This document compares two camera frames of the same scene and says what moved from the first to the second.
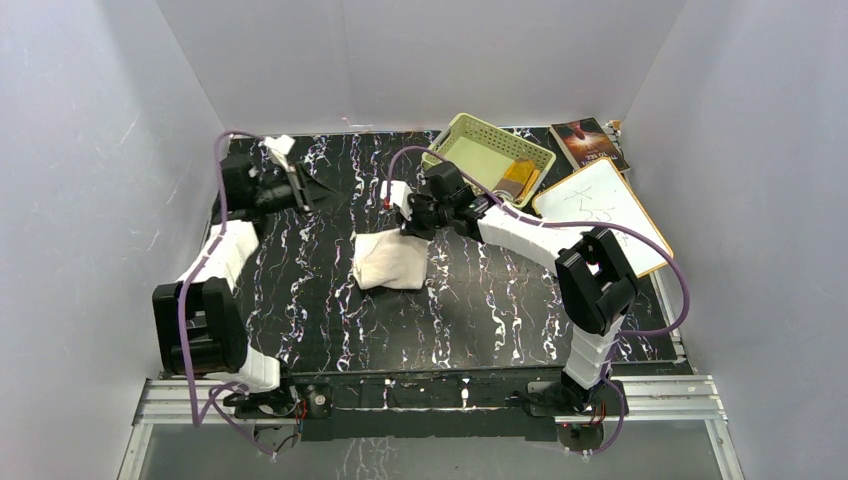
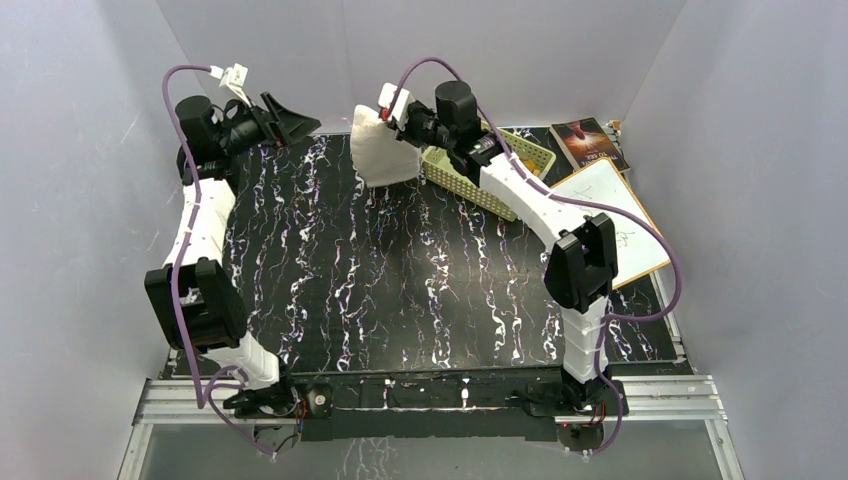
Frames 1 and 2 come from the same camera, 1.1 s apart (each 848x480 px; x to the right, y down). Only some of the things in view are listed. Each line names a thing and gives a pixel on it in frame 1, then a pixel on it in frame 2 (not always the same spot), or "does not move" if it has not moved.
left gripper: [309, 193] → [281, 125]
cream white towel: [389, 259] → [378, 157]
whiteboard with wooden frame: [597, 193] does not move
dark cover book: [584, 141] does not move
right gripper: [411, 227] → [404, 135]
